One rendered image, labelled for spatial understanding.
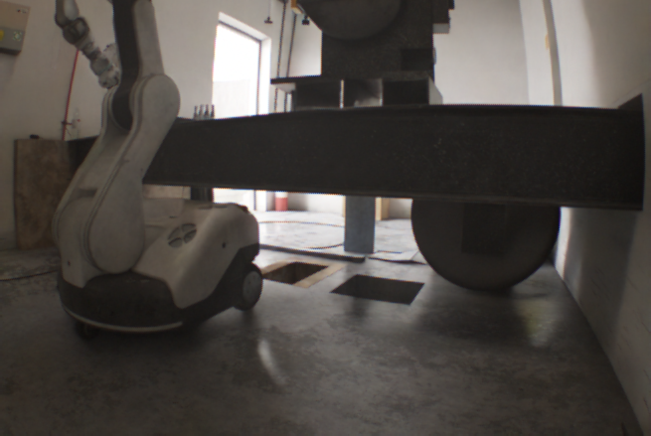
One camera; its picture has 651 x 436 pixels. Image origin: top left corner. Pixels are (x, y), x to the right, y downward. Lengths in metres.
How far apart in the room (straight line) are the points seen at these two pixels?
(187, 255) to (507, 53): 3.58
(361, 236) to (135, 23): 1.64
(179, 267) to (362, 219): 1.38
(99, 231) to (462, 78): 3.54
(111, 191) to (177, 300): 0.31
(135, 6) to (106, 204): 0.57
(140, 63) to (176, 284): 0.63
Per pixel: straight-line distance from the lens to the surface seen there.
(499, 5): 4.15
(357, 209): 2.10
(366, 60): 1.54
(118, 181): 0.94
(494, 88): 3.82
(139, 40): 1.11
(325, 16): 1.53
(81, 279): 0.98
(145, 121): 1.01
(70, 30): 1.29
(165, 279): 0.91
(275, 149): 1.20
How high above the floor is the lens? 0.48
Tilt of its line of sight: 3 degrees down
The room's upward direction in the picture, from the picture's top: 1 degrees clockwise
